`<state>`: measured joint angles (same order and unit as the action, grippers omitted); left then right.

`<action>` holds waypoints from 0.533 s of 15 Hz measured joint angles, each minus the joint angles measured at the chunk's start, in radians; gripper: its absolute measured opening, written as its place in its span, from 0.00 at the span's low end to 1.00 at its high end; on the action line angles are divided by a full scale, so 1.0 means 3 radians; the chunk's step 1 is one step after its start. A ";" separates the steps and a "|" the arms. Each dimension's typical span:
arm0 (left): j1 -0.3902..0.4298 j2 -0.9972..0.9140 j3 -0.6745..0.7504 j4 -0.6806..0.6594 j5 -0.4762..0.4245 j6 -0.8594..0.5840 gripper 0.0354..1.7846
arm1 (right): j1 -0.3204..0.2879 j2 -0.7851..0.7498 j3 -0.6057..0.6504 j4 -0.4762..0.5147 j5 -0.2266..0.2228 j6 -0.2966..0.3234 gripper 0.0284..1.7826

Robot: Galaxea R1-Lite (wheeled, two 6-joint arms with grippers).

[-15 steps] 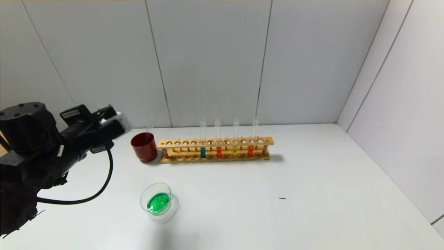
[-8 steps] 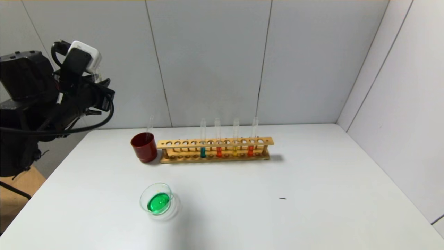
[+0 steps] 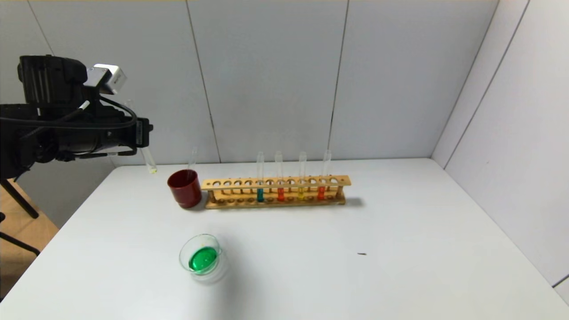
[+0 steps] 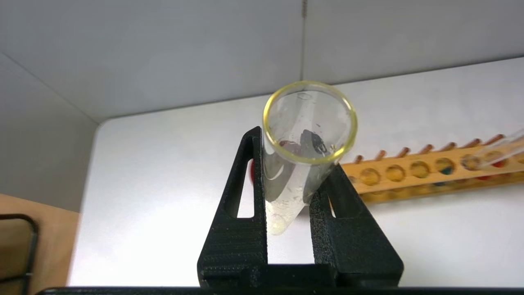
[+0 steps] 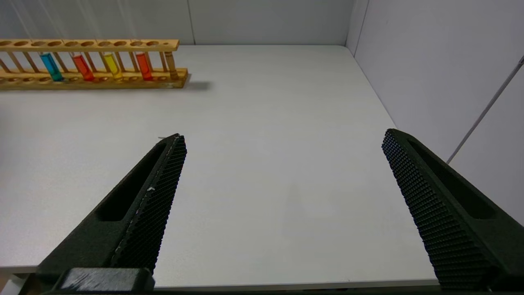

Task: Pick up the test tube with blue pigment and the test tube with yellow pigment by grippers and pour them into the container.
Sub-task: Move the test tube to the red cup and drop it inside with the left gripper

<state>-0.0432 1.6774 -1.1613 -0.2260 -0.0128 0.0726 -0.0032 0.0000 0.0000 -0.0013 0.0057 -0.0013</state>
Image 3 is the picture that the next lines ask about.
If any red pigment glass test tube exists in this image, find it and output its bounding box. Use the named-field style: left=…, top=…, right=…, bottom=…
left=317, top=149, right=333, bottom=200
left=275, top=151, right=285, bottom=202

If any wooden test tube rack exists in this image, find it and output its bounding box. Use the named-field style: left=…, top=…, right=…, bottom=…
left=201, top=175, right=352, bottom=210

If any white and grey wrist camera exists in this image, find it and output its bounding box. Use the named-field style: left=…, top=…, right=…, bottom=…
left=84, top=64, right=128, bottom=96

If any black metal stand frame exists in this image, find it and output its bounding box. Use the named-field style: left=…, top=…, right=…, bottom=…
left=0, top=178, right=41, bottom=256

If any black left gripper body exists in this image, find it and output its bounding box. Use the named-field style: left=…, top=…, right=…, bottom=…
left=95, top=106, right=150, bottom=156

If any yellow pigment glass test tube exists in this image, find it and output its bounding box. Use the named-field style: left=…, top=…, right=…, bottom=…
left=298, top=151, right=308, bottom=200
left=124, top=99, right=158, bottom=174

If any blue pigment glass test tube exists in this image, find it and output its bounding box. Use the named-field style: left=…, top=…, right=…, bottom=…
left=256, top=151, right=266, bottom=203
left=187, top=147, right=200, bottom=179

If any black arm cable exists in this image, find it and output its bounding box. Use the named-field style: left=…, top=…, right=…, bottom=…
left=0, top=96, right=138, bottom=131

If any clear glass dish with spout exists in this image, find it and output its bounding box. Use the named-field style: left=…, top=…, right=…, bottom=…
left=179, top=234, right=229, bottom=284

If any dark red plastic cup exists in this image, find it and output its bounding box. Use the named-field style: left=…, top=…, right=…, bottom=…
left=167, top=169, right=203, bottom=209

